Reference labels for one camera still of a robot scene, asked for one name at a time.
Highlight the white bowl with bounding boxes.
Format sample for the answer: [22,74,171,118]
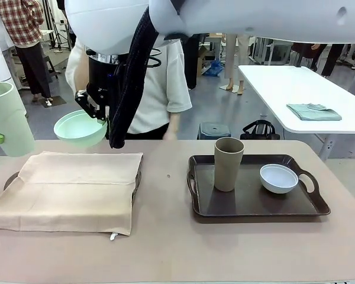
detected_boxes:
[259,163,299,195]

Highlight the blue plastic bag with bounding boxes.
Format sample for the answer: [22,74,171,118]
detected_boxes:
[201,59,225,78]

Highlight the person's left forearm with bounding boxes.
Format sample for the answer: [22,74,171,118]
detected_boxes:
[167,111,181,133]

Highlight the light green bowl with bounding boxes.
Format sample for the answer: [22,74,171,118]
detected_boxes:
[53,109,108,148]

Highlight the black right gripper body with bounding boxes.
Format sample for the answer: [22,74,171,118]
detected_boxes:
[86,57,120,118]

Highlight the blue-grey plastic stool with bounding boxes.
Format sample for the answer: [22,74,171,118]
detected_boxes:
[197,121,231,140]

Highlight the black tripod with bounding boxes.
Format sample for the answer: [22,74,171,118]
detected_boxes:
[49,20,73,54]

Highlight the beige plastic cup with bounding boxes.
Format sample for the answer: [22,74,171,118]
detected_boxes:
[214,137,245,192]

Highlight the person's left hand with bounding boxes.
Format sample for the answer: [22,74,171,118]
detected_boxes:
[162,124,181,140]

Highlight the person in plaid shirt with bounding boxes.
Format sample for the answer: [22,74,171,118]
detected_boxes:
[0,0,53,106]

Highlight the dark tray with handles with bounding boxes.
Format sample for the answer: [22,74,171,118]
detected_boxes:
[3,156,143,205]

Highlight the black bag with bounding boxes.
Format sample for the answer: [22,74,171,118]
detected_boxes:
[239,119,281,141]

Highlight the black cable sleeve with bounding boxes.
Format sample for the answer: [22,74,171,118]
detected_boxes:
[108,5,160,150]

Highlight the beige cloth mat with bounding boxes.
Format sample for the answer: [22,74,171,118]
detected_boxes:
[0,151,144,241]

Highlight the person in dark red top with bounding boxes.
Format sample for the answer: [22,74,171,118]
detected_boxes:
[292,43,326,72]

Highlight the light green cup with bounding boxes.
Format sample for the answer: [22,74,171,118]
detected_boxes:
[0,82,36,157]

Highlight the person in white T-shirt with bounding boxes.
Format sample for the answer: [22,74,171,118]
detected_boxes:
[64,38,193,140]

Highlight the black cable loop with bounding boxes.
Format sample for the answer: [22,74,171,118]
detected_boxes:
[147,47,163,68]

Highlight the grey background desk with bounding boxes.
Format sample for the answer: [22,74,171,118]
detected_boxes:
[248,37,293,64]

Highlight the person's right forearm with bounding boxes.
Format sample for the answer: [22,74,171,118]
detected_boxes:
[76,63,89,92]

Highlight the cardboard box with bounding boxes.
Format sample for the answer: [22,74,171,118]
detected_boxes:
[196,46,209,78]

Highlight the brown tray with handles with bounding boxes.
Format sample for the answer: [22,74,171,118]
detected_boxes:
[186,153,331,224]

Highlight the folded grey-green cloth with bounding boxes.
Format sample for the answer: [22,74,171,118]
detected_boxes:
[286,102,343,121]

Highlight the beige mannequin legs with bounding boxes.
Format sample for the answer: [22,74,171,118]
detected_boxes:
[218,33,247,96]

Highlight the white table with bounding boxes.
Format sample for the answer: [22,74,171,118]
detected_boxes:
[238,64,355,162]

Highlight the person in dark clothes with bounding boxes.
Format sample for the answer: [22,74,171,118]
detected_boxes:
[321,43,348,78]

